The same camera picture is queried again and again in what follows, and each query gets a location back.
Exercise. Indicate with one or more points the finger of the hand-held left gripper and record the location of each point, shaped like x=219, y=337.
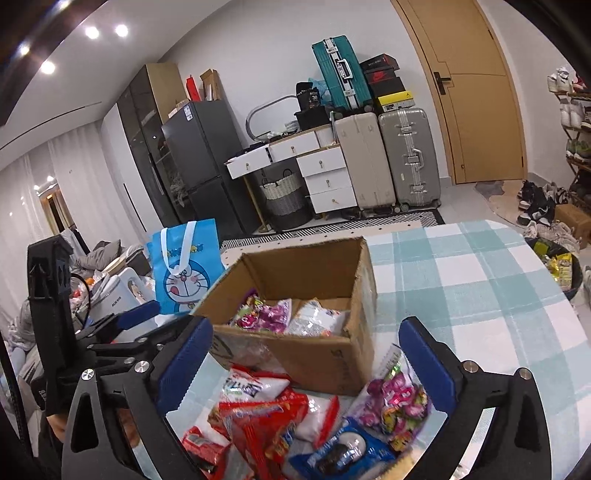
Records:
x=138, y=348
x=136, y=316

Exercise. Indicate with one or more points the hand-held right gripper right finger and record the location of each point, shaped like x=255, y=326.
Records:
x=427, y=364

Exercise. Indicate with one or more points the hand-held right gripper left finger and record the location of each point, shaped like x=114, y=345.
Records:
x=184, y=364

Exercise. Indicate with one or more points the white noodle snack bag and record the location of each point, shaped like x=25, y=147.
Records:
x=244, y=385

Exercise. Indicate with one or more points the red cone snack bag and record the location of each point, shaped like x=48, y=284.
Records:
x=258, y=445

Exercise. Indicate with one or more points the brown cardboard box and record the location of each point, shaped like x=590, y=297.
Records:
x=295, y=364

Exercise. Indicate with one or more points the blue cookie packet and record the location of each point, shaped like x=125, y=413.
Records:
x=341, y=451

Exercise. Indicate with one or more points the white air appliance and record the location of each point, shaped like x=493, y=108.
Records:
x=120, y=300

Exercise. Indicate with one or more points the purple candy bag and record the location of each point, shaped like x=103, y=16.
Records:
x=392, y=401

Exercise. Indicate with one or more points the blue cartoon tote bag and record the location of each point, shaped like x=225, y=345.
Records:
x=184, y=272

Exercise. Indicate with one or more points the grey pillow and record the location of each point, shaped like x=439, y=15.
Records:
x=99, y=256

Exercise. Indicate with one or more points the small red snack packet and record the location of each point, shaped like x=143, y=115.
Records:
x=203, y=445

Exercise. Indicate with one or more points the red striped snack bag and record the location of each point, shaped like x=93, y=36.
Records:
x=258, y=408

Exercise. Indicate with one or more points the snack packets inside box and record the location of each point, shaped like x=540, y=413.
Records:
x=263, y=317

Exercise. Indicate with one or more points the plain white snack packet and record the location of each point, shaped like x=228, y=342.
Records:
x=318, y=415

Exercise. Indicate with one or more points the white curtain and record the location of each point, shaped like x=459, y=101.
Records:
x=27, y=184

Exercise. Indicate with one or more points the black waste bin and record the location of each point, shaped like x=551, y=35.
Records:
x=561, y=272

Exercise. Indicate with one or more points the tall dark glass cabinet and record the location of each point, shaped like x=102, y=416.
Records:
x=143, y=138

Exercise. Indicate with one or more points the dark grey refrigerator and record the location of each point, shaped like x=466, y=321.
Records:
x=207, y=152

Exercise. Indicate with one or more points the round floor mat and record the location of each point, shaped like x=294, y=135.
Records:
x=501, y=201

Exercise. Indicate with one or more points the woven laundry basket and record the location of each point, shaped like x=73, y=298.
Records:
x=286, y=203

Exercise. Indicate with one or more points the pile of shoes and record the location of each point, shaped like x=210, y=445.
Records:
x=538, y=203

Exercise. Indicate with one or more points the small cardboard box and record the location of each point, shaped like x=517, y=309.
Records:
x=572, y=224

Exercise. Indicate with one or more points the silver suitcase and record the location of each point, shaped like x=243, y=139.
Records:
x=408, y=157

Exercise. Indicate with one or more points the beige suitcase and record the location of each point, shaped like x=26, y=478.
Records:
x=364, y=161

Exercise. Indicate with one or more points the white drawer desk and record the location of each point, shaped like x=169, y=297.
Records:
x=323, y=175

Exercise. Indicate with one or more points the open cardboard carton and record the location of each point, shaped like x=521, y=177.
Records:
x=210, y=85

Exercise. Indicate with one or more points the wooden door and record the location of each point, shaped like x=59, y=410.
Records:
x=475, y=115

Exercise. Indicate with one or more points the wooden shoe rack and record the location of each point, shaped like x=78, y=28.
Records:
x=577, y=157

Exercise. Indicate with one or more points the yellow and black shoe box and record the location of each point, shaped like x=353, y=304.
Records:
x=395, y=101

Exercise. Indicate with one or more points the black bag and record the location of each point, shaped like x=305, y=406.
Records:
x=311, y=108

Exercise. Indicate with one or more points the red logo shoe box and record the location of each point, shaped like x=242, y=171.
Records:
x=383, y=76

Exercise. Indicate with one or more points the teal suitcase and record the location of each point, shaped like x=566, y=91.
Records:
x=339, y=74

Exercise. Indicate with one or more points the oval metal frame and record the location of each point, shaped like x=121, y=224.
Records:
x=258, y=113

